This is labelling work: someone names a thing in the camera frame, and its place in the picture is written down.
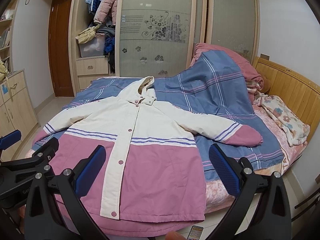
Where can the wardrobe with frosted sliding doors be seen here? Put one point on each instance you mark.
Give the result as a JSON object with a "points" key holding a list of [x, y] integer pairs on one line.
{"points": [[158, 37]]}

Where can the pink and cream hooded jacket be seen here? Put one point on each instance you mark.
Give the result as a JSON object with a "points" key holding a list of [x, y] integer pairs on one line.
{"points": [[140, 149]]}

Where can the smartphone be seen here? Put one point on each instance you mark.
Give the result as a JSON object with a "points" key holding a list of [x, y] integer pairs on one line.
{"points": [[195, 232]]}

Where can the brown wooden door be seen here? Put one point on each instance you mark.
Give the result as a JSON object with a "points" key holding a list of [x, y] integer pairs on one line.
{"points": [[58, 48]]}

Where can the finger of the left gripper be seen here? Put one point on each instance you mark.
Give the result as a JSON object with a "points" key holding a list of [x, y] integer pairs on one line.
{"points": [[9, 140]]}

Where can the light wood side cabinet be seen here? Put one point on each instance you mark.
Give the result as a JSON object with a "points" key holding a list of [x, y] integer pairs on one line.
{"points": [[17, 113]]}

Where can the translucent plastic storage box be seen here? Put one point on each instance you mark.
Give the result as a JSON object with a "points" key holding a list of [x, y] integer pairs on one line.
{"points": [[93, 48]]}

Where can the wooden headboard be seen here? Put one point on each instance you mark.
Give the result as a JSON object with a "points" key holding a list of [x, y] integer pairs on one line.
{"points": [[299, 93]]}

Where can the floral cream blanket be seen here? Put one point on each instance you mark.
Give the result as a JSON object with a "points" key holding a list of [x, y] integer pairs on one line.
{"points": [[296, 131]]}

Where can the person's hand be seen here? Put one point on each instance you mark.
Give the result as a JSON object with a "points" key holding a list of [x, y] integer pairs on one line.
{"points": [[173, 235]]}

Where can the yellow cloth bag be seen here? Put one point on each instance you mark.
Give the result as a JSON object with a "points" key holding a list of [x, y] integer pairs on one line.
{"points": [[3, 70]]}

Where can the dark blue clothes pile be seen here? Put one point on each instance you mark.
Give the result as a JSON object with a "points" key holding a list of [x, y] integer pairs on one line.
{"points": [[109, 50]]}

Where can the pink puffer jacket hanging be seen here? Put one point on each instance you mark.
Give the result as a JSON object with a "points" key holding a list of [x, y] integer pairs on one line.
{"points": [[105, 9]]}

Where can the wooden bookshelf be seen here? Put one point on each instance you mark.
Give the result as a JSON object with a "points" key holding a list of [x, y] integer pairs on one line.
{"points": [[6, 28]]}

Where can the beige crumpled garment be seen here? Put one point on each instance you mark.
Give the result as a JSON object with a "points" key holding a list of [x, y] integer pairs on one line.
{"points": [[87, 34]]}

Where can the blue plaid duvet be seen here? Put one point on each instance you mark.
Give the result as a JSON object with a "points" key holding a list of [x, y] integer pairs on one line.
{"points": [[215, 84]]}

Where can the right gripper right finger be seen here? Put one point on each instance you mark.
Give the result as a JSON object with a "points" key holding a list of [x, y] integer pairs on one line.
{"points": [[272, 217]]}

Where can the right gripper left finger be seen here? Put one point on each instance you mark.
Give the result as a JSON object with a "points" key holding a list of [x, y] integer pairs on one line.
{"points": [[43, 219]]}

